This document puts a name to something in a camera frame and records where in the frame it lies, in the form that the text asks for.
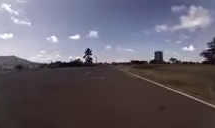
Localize tall dark tree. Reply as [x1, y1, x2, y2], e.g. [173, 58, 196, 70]
[82, 47, 94, 66]

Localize low dark tree line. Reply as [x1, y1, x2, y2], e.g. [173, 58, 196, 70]
[38, 58, 103, 69]

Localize low dark bushes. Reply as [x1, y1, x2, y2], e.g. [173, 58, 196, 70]
[111, 57, 203, 66]

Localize white road edge line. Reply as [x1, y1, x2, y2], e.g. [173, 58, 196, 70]
[114, 66, 215, 111]

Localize tall tower building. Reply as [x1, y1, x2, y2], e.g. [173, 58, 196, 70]
[153, 50, 164, 64]

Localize dry grass verge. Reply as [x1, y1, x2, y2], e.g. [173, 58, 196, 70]
[113, 63, 215, 104]

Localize dark hill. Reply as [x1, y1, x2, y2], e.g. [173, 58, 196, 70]
[0, 55, 36, 70]

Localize dark roadside tree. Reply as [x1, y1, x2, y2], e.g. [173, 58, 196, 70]
[199, 36, 215, 65]

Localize grey asphalt road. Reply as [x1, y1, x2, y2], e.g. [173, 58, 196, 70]
[0, 65, 215, 128]

